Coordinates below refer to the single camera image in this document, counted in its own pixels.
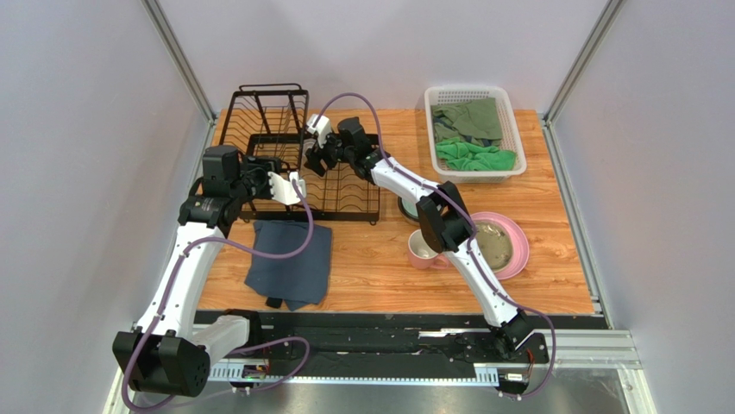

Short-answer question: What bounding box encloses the large pink plate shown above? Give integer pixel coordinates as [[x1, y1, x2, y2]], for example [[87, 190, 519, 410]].
[[471, 212, 530, 280]]

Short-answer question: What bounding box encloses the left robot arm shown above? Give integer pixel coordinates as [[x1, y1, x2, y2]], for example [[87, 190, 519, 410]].
[[112, 145, 305, 397]]

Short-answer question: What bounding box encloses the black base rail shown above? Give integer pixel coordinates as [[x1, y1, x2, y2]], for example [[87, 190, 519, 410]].
[[195, 310, 610, 380]]

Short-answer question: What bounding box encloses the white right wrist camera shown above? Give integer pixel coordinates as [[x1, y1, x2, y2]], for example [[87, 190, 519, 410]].
[[305, 114, 332, 148]]

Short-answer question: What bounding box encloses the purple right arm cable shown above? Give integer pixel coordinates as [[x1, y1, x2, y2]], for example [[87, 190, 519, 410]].
[[312, 92, 557, 401]]

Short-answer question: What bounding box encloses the olive green cloth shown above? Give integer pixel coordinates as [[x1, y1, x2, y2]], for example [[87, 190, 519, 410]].
[[430, 97, 503, 147]]

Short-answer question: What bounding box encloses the bright green cloth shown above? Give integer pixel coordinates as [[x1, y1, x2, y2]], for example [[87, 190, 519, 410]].
[[435, 138, 517, 172]]

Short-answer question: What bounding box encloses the clear drinking glass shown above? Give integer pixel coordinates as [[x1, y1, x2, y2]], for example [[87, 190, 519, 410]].
[[303, 135, 317, 152]]

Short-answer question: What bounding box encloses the aluminium frame post right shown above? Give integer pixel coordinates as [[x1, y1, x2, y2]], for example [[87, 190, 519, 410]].
[[543, 0, 627, 124]]

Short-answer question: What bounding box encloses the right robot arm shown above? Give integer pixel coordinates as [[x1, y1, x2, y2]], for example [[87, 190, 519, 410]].
[[305, 115, 533, 360]]

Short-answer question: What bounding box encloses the white plastic basket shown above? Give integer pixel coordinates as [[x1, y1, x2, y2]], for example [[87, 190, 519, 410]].
[[424, 85, 527, 184]]

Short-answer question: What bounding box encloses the brown speckled bowl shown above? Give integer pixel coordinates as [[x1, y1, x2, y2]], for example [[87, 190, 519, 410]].
[[397, 197, 420, 226]]

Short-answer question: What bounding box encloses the dark blue cloth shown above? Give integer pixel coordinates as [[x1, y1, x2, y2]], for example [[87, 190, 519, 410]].
[[245, 221, 333, 311]]

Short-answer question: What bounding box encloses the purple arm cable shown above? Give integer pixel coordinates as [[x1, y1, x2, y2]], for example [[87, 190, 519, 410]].
[[120, 178, 316, 413], [312, 92, 557, 401]]

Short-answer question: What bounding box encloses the aluminium front rail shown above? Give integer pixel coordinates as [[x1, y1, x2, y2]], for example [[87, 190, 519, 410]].
[[117, 322, 644, 387]]

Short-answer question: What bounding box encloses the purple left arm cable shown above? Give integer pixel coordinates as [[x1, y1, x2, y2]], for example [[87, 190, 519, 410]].
[[120, 178, 316, 413]]

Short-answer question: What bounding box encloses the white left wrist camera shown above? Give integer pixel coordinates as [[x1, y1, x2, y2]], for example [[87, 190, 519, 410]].
[[267, 172, 307, 206]]

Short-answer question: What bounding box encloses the black wire dish rack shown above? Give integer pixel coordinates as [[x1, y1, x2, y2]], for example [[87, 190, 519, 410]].
[[218, 83, 380, 225]]

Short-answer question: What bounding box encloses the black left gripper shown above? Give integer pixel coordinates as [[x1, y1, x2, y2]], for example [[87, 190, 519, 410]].
[[230, 156, 282, 206]]

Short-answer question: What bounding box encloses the pink mug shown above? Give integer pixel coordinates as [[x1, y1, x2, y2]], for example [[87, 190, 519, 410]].
[[407, 230, 449, 270]]

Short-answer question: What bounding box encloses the light blue ribbed bowl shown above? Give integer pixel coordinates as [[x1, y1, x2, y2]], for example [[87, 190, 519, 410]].
[[400, 198, 418, 220]]

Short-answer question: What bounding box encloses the aluminium frame post left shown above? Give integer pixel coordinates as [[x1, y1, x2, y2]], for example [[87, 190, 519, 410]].
[[141, 0, 217, 125]]

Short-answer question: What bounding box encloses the aluminium frame post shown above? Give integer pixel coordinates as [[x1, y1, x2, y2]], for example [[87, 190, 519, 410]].
[[543, 0, 627, 124], [141, 0, 217, 125]]

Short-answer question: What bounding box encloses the clear glass plate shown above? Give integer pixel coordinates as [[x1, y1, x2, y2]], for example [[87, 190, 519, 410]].
[[475, 221, 513, 272]]

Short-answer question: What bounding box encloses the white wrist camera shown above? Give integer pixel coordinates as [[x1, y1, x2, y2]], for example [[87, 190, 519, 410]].
[[267, 172, 307, 206], [305, 114, 332, 148]]

